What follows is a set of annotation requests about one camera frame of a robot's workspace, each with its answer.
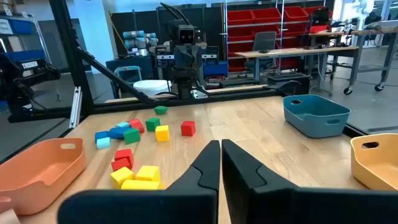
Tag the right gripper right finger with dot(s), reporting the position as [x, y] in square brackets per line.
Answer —
[280, 205]

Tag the yellow plastic bin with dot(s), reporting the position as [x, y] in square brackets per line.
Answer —
[363, 174]

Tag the long yellow block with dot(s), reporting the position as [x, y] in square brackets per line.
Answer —
[140, 185]

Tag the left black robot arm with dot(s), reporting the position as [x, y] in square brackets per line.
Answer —
[185, 88]

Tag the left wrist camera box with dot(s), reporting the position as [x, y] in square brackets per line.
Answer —
[186, 34]

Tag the silver corner bracket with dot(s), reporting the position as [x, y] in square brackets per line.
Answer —
[200, 94]

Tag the green half-round block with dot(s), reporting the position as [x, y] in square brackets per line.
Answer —
[160, 110]

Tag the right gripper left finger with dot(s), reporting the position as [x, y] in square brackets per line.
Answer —
[140, 208]

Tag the black aluminium table frame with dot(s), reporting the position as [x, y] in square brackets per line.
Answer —
[66, 46]

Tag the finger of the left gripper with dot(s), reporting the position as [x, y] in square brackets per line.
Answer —
[192, 62]
[180, 62]

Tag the yellow wooden block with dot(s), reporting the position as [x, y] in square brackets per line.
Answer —
[121, 175]
[148, 172]

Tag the orange plastic bin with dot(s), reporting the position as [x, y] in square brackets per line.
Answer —
[37, 174]

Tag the red wooden block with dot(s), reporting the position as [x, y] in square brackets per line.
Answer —
[119, 164]
[137, 126]
[124, 154]

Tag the black partition wall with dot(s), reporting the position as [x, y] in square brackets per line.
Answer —
[140, 21]

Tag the wooden top desk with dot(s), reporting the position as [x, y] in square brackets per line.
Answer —
[295, 51]

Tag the grey office chair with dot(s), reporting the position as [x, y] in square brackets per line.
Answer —
[264, 42]

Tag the light blue cube block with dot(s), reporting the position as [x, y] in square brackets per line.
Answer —
[103, 143]

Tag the teal plastic bin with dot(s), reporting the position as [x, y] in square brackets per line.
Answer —
[314, 127]

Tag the wheeled workbench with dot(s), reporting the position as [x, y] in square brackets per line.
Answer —
[373, 31]

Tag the blue plastic crate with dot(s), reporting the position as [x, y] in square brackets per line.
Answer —
[215, 68]

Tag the blue wooden block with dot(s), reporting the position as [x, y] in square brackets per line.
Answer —
[101, 135]

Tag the large green cube block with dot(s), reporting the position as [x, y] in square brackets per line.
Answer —
[132, 137]

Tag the small yellow cube block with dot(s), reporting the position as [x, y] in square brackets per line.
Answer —
[162, 134]

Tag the small green cube block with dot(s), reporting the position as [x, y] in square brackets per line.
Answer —
[152, 124]

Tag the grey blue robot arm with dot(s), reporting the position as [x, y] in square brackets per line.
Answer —
[140, 39]

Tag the shelf rack with red bins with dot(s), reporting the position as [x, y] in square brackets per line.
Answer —
[248, 18]

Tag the small red cube block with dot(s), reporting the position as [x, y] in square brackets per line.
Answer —
[188, 129]

